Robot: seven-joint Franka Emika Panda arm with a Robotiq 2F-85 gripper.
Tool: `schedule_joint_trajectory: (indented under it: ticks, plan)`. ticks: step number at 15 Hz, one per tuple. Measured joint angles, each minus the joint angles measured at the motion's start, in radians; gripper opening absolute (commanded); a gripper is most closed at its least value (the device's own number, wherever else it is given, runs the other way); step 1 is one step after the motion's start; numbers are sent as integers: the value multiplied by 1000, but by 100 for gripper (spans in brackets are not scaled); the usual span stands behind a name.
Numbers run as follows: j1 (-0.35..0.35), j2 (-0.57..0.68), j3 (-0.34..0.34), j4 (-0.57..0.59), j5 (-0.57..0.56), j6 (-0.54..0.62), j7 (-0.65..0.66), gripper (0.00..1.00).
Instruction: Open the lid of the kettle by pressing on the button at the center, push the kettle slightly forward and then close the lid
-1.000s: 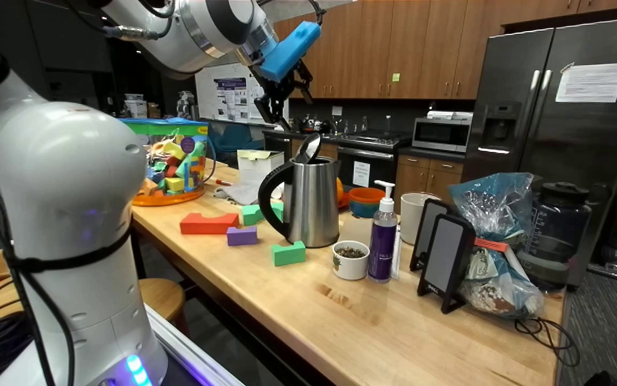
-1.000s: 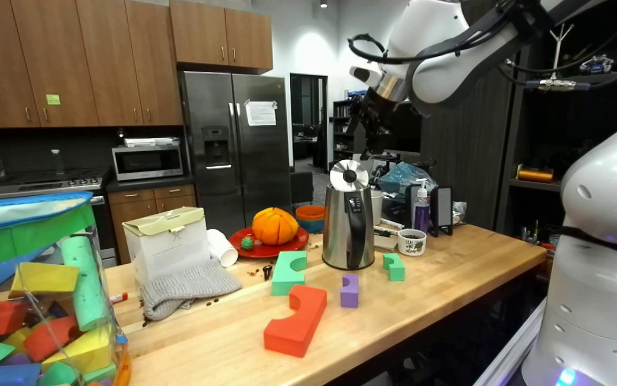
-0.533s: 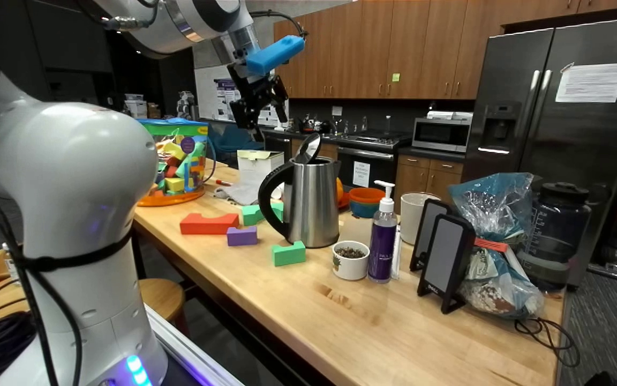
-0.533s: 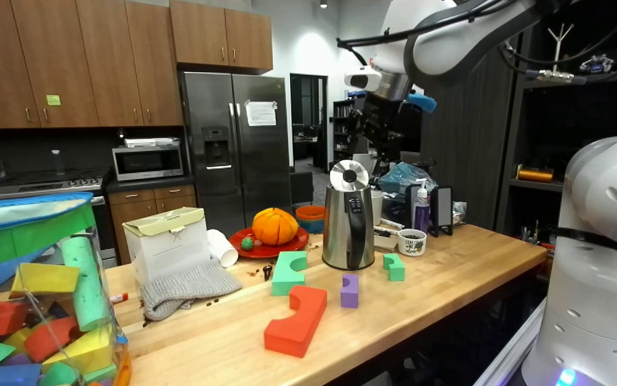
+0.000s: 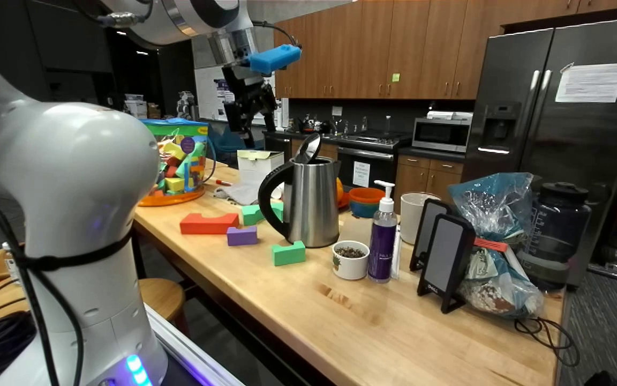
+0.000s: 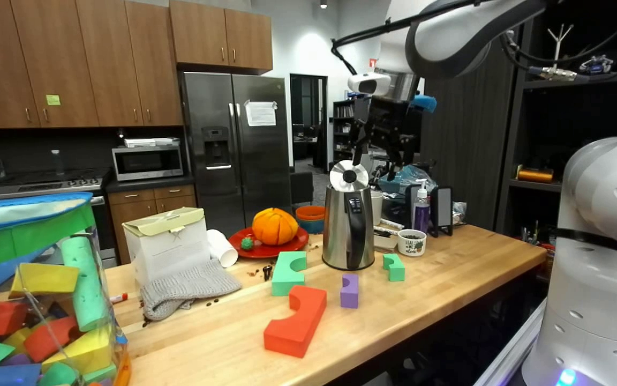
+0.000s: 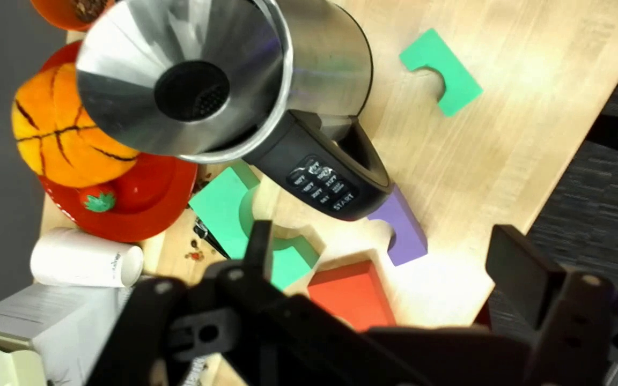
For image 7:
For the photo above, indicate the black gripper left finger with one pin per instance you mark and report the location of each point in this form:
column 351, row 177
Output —
column 259, row 247

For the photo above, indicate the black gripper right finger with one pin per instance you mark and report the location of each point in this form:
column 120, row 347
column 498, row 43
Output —
column 525, row 270

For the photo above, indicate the stainless steel electric kettle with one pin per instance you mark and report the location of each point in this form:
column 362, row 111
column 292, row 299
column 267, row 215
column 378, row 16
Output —
column 252, row 65

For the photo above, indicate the large green foam block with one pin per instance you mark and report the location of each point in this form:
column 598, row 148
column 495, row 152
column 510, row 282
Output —
column 223, row 206

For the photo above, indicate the red foam block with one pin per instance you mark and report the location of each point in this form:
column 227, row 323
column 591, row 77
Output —
column 353, row 296

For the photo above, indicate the red plate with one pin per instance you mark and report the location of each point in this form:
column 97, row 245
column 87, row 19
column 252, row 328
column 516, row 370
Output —
column 150, row 200

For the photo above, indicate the purple foam block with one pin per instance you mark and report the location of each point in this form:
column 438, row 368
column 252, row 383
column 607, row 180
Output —
column 407, row 232

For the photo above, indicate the small toy strawberry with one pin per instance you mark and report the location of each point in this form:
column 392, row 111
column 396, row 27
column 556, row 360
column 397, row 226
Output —
column 99, row 200

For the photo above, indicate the small green foam block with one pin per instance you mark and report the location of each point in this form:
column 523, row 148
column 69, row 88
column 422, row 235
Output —
column 451, row 71

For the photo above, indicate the white carton box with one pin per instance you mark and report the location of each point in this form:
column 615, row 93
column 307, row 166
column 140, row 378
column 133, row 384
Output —
column 53, row 323

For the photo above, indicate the orange plush pumpkin ball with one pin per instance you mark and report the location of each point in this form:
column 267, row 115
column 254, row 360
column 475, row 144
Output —
column 53, row 135

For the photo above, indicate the orange bowl with beans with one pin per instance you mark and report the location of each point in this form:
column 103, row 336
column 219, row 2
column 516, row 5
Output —
column 59, row 11

